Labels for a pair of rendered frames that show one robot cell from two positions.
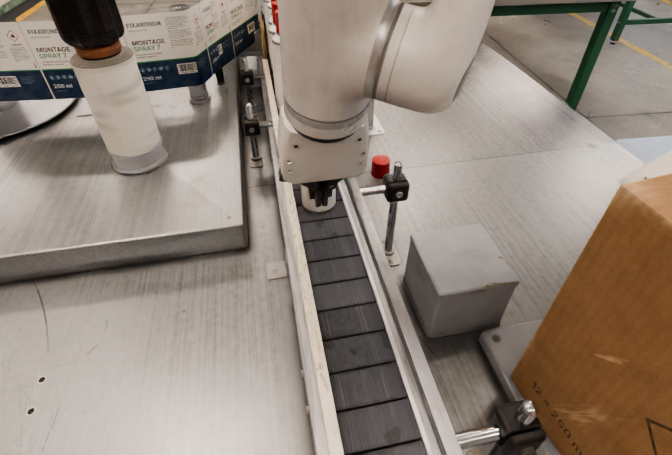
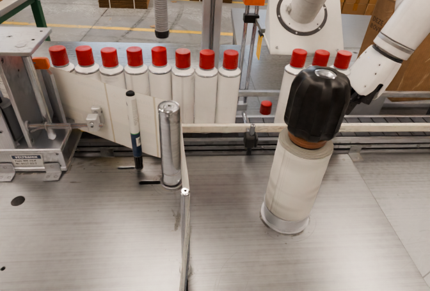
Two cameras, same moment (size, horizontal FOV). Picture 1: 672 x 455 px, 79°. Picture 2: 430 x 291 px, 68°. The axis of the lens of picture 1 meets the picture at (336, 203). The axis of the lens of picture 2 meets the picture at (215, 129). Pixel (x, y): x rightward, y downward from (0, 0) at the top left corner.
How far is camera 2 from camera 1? 102 cm
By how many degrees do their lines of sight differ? 64
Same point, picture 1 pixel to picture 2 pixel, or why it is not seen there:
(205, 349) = (415, 184)
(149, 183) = (317, 203)
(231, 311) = (389, 175)
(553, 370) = (411, 80)
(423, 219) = not seen: hidden behind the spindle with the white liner
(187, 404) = not seen: outside the picture
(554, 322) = (411, 67)
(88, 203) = (350, 240)
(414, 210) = not seen: hidden behind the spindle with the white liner
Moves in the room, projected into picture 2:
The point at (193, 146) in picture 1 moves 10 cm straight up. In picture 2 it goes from (262, 181) to (269, 144)
